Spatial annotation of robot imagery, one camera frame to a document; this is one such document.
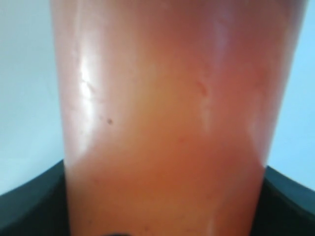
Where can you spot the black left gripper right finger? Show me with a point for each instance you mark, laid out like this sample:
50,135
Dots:
285,207

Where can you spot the red sauce squeeze bottle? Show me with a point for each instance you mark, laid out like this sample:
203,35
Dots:
169,109

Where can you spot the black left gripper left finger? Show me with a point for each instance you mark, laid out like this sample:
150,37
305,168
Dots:
37,208

